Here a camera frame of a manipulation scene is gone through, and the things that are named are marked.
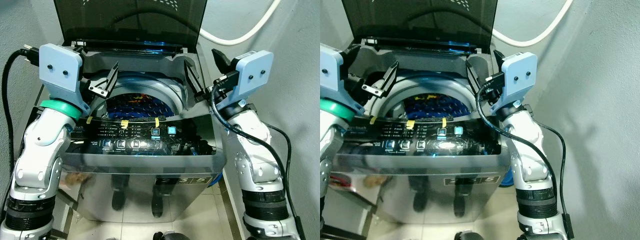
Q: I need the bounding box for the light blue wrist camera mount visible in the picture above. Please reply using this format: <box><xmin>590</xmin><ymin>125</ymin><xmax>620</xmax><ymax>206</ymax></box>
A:
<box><xmin>234</xmin><ymin>50</ymin><xmax>275</xmax><ymax>103</ymax></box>
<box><xmin>320</xmin><ymin>44</ymin><xmax>365</xmax><ymax>115</ymax></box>
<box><xmin>39</xmin><ymin>43</ymin><xmax>92</xmax><ymax>115</ymax></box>
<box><xmin>491</xmin><ymin>51</ymin><xmax>538</xmax><ymax>113</ymax></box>

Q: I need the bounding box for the light blue right wrist camera mount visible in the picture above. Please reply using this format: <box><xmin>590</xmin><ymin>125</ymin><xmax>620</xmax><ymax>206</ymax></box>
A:
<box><xmin>234</xmin><ymin>50</ymin><xmax>275</xmax><ymax>103</ymax></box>
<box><xmin>491</xmin><ymin>51</ymin><xmax>538</xmax><ymax>113</ymax></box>

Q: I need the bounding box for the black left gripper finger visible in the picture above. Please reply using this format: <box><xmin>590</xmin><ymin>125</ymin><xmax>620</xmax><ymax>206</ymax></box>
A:
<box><xmin>89</xmin><ymin>61</ymin><xmax>120</xmax><ymax>99</ymax></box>
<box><xmin>362</xmin><ymin>61</ymin><xmax>400</xmax><ymax>98</ymax></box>

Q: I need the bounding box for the light blue left wrist camera mount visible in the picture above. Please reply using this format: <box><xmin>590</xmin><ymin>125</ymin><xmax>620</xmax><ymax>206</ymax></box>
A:
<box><xmin>39</xmin><ymin>43</ymin><xmax>92</xmax><ymax>115</ymax></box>
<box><xmin>320</xmin><ymin>44</ymin><xmax>365</xmax><ymax>115</ymax></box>

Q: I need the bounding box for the grey washer drum ring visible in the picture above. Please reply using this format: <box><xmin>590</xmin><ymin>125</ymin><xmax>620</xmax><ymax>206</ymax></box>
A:
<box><xmin>372</xmin><ymin>74</ymin><xmax>468</xmax><ymax>121</ymax></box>
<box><xmin>90</xmin><ymin>71</ymin><xmax>187</xmax><ymax>120</ymax></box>

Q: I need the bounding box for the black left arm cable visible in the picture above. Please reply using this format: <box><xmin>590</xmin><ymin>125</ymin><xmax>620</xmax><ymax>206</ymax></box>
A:
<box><xmin>0</xmin><ymin>45</ymin><xmax>42</xmax><ymax>221</ymax></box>

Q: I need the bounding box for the numbered washer sticker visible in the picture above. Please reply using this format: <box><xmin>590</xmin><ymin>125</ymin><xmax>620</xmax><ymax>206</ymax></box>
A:
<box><xmin>444</xmin><ymin>176</ymin><xmax>501</xmax><ymax>187</ymax></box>
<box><xmin>156</xmin><ymin>176</ymin><xmax>209</xmax><ymax>187</ymax></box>

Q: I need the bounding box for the black washer control panel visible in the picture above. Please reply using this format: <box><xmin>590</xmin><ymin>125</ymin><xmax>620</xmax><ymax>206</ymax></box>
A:
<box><xmin>65</xmin><ymin>116</ymin><xmax>213</xmax><ymax>157</ymax></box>
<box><xmin>350</xmin><ymin>117</ymin><xmax>502</xmax><ymax>157</ymax></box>

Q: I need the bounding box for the white water hose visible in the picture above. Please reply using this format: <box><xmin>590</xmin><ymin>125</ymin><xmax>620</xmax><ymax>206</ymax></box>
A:
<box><xmin>199</xmin><ymin>0</ymin><xmax>282</xmax><ymax>47</ymax></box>
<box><xmin>492</xmin><ymin>0</ymin><xmax>574</xmax><ymax>48</ymax></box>

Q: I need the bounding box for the dark tinted washer lid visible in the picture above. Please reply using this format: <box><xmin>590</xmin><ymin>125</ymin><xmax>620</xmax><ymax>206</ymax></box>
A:
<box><xmin>52</xmin><ymin>0</ymin><xmax>208</xmax><ymax>51</ymax></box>
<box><xmin>341</xmin><ymin>0</ymin><xmax>499</xmax><ymax>51</ymax></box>

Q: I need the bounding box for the silver top-load washing machine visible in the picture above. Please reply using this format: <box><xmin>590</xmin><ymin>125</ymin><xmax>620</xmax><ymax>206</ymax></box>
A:
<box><xmin>31</xmin><ymin>0</ymin><xmax>227</xmax><ymax>223</ymax></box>
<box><xmin>327</xmin><ymin>0</ymin><xmax>513</xmax><ymax>221</ymax></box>

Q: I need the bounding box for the dark blue textured garment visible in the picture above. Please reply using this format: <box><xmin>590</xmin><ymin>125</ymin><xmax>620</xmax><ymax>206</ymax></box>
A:
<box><xmin>106</xmin><ymin>92</ymin><xmax>175</xmax><ymax>120</ymax></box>
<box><xmin>402</xmin><ymin>92</ymin><xmax>458</xmax><ymax>121</ymax></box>

